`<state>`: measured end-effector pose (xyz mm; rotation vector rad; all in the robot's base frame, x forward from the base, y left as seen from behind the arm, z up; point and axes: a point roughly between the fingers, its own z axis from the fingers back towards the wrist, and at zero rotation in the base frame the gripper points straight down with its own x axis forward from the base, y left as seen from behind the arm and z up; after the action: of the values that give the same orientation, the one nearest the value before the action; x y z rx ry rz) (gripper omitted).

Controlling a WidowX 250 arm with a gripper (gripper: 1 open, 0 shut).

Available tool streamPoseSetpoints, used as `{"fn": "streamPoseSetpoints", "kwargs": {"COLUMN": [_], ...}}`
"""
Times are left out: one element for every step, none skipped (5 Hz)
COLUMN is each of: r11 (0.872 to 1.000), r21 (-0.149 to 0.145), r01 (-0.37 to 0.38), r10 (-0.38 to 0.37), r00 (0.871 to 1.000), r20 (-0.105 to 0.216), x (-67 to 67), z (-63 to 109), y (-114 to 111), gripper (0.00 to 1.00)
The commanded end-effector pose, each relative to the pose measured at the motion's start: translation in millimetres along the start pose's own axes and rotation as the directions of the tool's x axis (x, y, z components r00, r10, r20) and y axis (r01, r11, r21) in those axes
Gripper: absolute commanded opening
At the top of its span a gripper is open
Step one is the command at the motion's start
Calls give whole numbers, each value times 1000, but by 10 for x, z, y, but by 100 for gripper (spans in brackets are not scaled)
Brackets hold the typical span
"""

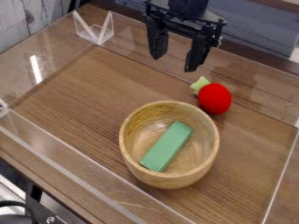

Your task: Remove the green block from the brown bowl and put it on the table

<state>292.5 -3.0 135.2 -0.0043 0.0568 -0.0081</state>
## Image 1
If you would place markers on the red plush strawberry toy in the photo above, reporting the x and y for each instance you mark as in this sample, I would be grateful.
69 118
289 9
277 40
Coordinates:
213 96

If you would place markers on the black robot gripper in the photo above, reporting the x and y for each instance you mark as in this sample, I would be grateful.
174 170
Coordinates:
182 16

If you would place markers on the clear acrylic tray wall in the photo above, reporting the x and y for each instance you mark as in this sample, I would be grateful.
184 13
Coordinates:
100 196

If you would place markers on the clear acrylic corner bracket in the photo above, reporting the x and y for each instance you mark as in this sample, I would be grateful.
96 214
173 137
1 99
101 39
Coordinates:
97 34

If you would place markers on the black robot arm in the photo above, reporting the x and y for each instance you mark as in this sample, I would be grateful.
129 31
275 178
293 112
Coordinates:
186 18

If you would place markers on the green rectangular block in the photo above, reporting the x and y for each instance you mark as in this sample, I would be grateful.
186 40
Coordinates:
165 148

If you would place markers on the brown wooden bowl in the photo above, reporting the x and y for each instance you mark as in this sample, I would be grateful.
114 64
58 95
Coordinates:
141 129

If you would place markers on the black table frame clamp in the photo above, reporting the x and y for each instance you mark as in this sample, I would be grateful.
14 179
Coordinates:
44 216

